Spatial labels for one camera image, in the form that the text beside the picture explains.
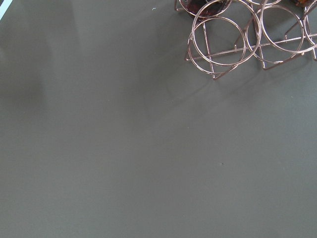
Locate copper wire bottle rack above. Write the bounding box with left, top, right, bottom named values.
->
left=174, top=0, right=317, bottom=80

